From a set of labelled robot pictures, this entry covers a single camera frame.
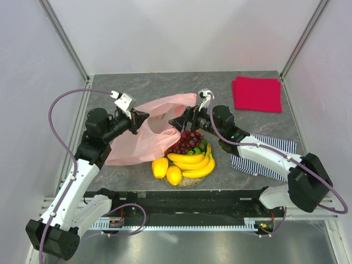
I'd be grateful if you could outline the red cloth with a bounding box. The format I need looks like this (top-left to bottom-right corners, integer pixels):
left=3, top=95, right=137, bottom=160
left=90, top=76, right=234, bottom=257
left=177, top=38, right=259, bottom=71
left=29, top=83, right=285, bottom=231
left=232, top=76, right=282, bottom=113

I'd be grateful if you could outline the yellow lemon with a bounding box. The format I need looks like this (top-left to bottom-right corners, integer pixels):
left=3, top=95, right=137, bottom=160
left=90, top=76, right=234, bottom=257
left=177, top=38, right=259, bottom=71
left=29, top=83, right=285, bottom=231
left=166, top=166, right=183, bottom=186

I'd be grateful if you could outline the blue white striped cloth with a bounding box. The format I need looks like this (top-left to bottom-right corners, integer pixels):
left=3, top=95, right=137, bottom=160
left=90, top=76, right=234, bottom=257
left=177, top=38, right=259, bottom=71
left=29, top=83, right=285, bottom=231
left=230, top=133, right=301, bottom=182

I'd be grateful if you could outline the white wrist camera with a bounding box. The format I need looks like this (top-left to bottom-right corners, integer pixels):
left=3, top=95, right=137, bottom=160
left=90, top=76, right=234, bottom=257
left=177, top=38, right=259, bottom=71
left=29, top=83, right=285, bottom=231
left=111, top=91, right=136, bottom=114
left=198, top=89, right=214, bottom=112

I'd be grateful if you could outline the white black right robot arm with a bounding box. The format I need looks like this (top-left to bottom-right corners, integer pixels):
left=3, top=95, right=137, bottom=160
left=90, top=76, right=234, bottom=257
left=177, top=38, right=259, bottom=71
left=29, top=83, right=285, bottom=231
left=169, top=105, right=333, bottom=217

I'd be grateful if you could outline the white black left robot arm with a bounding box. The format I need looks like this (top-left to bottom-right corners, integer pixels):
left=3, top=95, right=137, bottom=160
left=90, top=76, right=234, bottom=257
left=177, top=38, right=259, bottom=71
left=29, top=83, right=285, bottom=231
left=25, top=108, right=149, bottom=263

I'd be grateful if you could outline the yellow bell pepper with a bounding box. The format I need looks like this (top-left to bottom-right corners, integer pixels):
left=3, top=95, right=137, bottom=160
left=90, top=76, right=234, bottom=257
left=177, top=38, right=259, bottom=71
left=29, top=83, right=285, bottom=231
left=151, top=157, right=169, bottom=179

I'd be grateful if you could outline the round speckled plate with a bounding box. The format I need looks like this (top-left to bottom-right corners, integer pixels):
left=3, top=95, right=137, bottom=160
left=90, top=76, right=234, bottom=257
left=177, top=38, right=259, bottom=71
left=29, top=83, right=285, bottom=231
left=163, top=177, right=206, bottom=189

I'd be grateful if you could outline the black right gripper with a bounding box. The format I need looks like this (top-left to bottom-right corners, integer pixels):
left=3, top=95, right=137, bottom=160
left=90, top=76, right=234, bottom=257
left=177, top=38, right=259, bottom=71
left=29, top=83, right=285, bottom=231
left=168, top=101, right=223, bottom=139

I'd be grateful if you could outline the red grape bunch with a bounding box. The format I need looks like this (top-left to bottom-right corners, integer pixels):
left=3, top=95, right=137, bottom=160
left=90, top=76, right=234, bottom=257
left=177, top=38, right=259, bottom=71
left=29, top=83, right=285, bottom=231
left=165, top=130, right=203, bottom=155

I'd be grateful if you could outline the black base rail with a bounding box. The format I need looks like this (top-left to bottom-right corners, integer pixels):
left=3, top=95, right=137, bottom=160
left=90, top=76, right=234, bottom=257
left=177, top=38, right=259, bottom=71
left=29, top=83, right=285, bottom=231
left=97, top=188, right=284, bottom=227

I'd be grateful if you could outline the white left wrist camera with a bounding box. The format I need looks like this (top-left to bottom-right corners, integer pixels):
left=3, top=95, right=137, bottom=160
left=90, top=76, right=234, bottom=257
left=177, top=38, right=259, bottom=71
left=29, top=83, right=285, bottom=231
left=111, top=91, right=136, bottom=114

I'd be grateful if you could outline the grey slotted cable duct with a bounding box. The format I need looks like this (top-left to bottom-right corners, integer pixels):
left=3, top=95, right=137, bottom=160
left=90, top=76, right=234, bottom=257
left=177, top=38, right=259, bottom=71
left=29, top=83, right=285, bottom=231
left=89, top=218, right=258, bottom=232

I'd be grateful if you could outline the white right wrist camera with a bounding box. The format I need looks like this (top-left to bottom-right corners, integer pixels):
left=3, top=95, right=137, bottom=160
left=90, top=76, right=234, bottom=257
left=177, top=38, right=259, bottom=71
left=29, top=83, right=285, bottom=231
left=198, top=89, right=214, bottom=112

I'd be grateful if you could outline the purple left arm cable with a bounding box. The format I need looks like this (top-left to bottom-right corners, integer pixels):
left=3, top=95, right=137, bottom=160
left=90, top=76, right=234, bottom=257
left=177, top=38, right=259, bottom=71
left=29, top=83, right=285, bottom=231
left=38, top=88, right=146, bottom=264

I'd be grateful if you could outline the pink plastic bag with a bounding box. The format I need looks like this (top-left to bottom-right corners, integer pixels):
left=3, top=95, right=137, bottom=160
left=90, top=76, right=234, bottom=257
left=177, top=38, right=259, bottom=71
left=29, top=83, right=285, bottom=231
left=105, top=93, right=197, bottom=166

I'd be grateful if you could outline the green orange mango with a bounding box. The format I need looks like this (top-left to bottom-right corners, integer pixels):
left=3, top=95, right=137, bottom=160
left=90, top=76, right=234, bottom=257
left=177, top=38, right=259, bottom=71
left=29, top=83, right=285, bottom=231
left=199, top=136, right=207, bottom=152

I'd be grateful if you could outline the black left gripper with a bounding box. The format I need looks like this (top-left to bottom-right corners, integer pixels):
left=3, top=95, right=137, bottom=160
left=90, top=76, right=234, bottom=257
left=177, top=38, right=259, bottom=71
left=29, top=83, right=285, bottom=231
left=103, top=108, right=149, bottom=142

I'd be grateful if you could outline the small green watermelon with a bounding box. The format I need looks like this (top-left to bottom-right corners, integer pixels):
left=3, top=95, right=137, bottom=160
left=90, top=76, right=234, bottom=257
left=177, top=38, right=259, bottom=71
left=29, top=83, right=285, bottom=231
left=186, top=147, right=202, bottom=155

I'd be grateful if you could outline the yellow banana bunch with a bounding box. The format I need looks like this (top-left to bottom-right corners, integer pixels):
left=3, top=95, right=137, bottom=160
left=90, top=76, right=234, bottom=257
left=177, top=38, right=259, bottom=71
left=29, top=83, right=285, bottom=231
left=167, top=144, right=216, bottom=179

